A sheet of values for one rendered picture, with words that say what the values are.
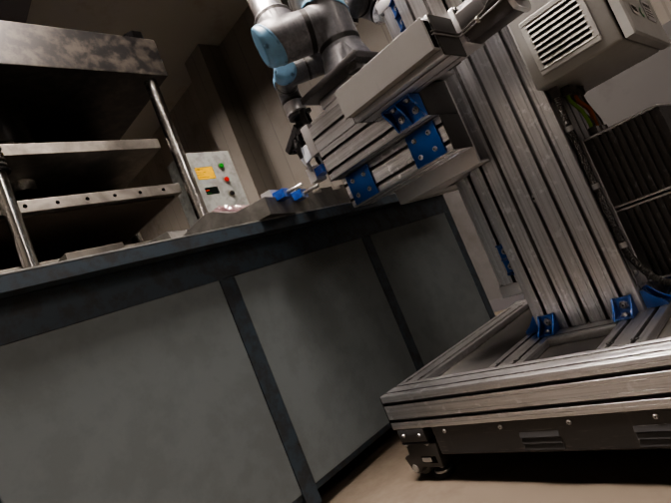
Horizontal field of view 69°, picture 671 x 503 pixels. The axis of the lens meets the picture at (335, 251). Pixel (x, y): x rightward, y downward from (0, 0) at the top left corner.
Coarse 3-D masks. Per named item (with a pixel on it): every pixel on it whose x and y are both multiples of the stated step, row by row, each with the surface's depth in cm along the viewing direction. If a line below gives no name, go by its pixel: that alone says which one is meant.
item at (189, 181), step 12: (156, 84) 233; (156, 96) 232; (156, 108) 231; (168, 120) 231; (168, 132) 230; (168, 144) 231; (180, 144) 231; (180, 156) 229; (180, 168) 229; (192, 180) 229; (192, 192) 228; (192, 204) 228; (204, 204) 229; (132, 240) 274
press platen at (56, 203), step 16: (112, 192) 208; (128, 192) 212; (144, 192) 218; (160, 192) 223; (176, 192) 229; (0, 208) 177; (32, 208) 184; (48, 208) 188; (64, 208) 192; (80, 208) 199
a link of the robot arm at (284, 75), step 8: (288, 64) 156; (296, 64) 158; (304, 64) 158; (280, 72) 156; (288, 72) 156; (296, 72) 157; (304, 72) 159; (280, 80) 157; (288, 80) 157; (296, 80) 160; (304, 80) 161; (280, 88) 163; (288, 88) 162; (296, 88) 166
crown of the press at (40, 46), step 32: (0, 32) 188; (32, 32) 197; (64, 32) 206; (128, 32) 233; (0, 64) 184; (32, 64) 192; (64, 64) 201; (96, 64) 212; (128, 64) 223; (160, 64) 235; (0, 96) 202; (32, 96) 210; (64, 96) 219; (96, 96) 229; (128, 96) 240; (0, 128) 206; (32, 128) 233; (64, 128) 244; (96, 128) 257; (128, 128) 271; (32, 192) 215
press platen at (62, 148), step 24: (24, 144) 193; (48, 144) 199; (72, 144) 206; (96, 144) 213; (120, 144) 221; (144, 144) 229; (24, 168) 202; (48, 168) 210; (72, 168) 219; (96, 168) 228; (120, 168) 239; (48, 192) 233; (72, 192) 244; (96, 192) 256
